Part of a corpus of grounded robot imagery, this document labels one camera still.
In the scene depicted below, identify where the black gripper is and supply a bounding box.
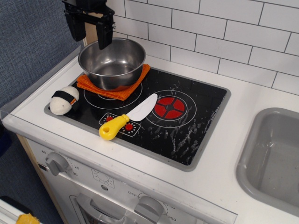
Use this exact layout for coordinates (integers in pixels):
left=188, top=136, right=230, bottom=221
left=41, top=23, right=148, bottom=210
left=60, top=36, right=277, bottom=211
left=62, top=0, right=114, bottom=49

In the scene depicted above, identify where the silver metal pan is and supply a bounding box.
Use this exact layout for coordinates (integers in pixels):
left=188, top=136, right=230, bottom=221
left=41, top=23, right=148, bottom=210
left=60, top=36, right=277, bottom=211
left=78, top=38, right=146, bottom=91

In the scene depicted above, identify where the orange folded rag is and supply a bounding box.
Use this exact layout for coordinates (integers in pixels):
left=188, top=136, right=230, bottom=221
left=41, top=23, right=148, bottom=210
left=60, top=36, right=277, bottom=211
left=77, top=64, right=151, bottom=101

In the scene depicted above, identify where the white plush sushi toy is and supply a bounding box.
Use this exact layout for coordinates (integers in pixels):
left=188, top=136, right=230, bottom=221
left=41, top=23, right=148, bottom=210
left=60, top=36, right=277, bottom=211
left=50, top=86, right=79, bottom=115

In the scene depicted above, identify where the black toy stovetop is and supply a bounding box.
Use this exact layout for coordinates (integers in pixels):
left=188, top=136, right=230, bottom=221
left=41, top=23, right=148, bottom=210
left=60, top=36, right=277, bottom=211
left=43, top=54, right=232, bottom=173

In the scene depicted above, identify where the left grey oven knob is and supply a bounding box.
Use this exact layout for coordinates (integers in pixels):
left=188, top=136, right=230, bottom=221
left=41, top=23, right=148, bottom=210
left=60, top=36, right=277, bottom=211
left=45, top=152, right=69, bottom=176

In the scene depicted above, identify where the grey oven knob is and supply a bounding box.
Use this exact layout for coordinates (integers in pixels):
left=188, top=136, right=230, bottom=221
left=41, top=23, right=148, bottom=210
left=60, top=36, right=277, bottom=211
left=134, top=196, right=164, bottom=224
left=45, top=152, right=69, bottom=176

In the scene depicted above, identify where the white toy oven front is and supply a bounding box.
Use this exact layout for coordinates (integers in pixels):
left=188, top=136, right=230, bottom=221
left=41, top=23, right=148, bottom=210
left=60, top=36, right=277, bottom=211
left=28, top=140, right=236, bottom=224

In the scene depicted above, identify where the right grey oven knob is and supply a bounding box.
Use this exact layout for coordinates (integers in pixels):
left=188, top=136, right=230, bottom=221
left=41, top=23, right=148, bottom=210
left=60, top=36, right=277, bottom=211
left=134, top=196, right=164, bottom=224

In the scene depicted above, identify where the yellow object bottom left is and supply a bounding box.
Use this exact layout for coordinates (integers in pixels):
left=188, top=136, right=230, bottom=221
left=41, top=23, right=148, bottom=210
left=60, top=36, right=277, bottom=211
left=16, top=213, right=40, bottom=224

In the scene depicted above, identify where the grey sink basin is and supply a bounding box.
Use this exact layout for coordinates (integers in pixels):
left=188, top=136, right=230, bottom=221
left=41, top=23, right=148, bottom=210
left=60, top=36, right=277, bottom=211
left=236, top=108, right=299, bottom=216

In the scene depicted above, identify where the yellow handled toy knife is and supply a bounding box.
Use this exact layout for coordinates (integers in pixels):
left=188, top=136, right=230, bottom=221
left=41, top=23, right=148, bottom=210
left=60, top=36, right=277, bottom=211
left=99, top=93, right=157, bottom=140

